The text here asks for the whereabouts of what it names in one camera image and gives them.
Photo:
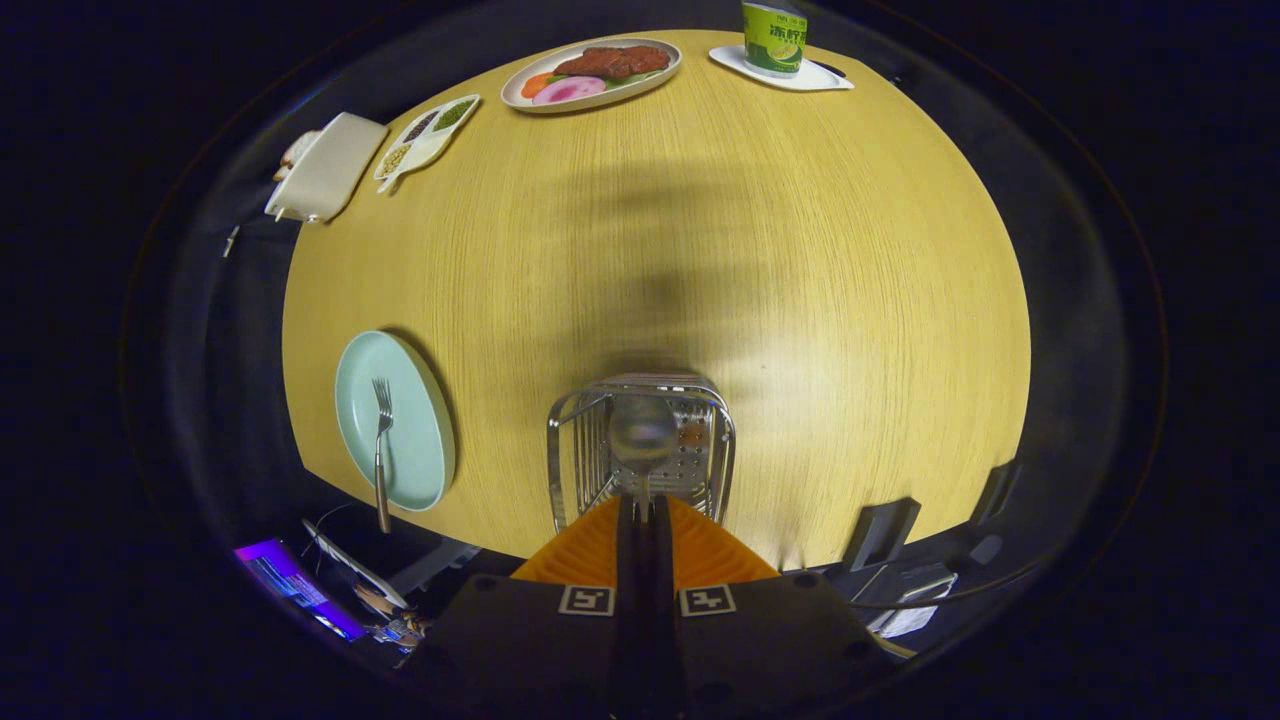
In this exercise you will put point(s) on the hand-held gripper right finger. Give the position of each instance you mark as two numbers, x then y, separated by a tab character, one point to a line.
662	540

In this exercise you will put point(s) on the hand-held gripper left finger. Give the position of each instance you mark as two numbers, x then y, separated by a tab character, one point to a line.
628	540

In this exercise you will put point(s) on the metal spoon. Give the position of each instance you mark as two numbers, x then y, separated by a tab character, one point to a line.
643	430

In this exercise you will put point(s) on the metal fork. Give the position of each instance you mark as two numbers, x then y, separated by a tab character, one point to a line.
380	470

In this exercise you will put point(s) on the teal round plate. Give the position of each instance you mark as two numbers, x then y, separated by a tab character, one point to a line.
415	430

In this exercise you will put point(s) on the white-edged flat device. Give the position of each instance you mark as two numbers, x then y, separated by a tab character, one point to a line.
355	568

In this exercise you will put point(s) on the laptop with purple screen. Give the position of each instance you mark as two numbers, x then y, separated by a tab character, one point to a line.
290	580

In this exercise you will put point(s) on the white divided seasoning dish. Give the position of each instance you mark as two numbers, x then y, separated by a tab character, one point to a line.
425	150

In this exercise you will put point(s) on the black backdrop cloth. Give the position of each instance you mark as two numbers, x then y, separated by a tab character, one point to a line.
240	330

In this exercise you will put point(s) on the pink round food slice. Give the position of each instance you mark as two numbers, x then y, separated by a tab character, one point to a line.
570	90

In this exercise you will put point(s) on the white oval food plate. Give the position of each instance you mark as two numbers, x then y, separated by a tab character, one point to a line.
520	98

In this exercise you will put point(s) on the orange carrot slice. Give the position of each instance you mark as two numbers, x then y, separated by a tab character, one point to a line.
537	85

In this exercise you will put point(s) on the white toaster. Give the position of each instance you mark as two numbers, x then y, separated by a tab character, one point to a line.
330	170

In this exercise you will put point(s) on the red-brown meat pieces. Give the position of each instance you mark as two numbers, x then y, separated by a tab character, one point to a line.
615	61

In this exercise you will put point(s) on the white coaster tray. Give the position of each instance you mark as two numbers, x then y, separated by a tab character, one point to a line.
825	80

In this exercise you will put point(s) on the silver cloth clip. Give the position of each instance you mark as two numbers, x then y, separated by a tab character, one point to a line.
232	241

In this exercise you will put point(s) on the toast bread slice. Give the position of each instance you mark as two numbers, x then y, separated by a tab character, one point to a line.
295	155

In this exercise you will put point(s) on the green label drink bottle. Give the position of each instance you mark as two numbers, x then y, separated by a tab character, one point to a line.
773	40

